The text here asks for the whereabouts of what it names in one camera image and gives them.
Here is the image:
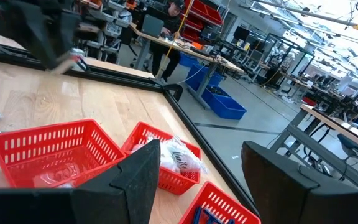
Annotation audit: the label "grey storage shelf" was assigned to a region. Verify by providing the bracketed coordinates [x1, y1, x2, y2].
[82, 0, 136, 63]

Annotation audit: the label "red slotted plastic basket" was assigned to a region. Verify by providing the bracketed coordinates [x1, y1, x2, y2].
[0, 119, 126, 190]
[178, 181, 262, 224]
[121, 121, 203, 196]

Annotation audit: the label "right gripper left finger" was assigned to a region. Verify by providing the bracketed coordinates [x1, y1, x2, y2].
[0, 139, 162, 224]

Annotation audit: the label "blue storage bin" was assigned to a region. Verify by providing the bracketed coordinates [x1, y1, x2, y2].
[208, 93, 247, 121]
[194, 63, 226, 94]

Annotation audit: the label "grey laptop lid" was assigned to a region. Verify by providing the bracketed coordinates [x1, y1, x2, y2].
[140, 14, 165, 39]

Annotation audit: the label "person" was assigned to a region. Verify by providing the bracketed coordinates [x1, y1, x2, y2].
[135, 0, 188, 84]

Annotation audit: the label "clear vanity pack bag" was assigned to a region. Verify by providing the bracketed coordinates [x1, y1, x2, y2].
[158, 144, 181, 174]
[166, 135, 210, 175]

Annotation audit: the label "wooden workbench grey legs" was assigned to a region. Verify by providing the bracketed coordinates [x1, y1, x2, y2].
[270, 103, 358, 190]

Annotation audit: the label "long wooden workbench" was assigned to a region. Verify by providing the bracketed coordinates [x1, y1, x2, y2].
[129, 23, 245, 110]

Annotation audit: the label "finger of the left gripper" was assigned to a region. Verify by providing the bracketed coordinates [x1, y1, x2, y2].
[60, 14, 81, 65]
[7, 15, 58, 70]

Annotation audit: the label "black aluminium rig frame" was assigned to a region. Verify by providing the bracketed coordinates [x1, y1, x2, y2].
[0, 40, 260, 215]

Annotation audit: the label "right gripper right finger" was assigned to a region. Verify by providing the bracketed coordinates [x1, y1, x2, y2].
[241, 140, 358, 224]

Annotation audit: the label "shelf with red bins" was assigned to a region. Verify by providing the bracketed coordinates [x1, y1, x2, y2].
[181, 0, 226, 43]

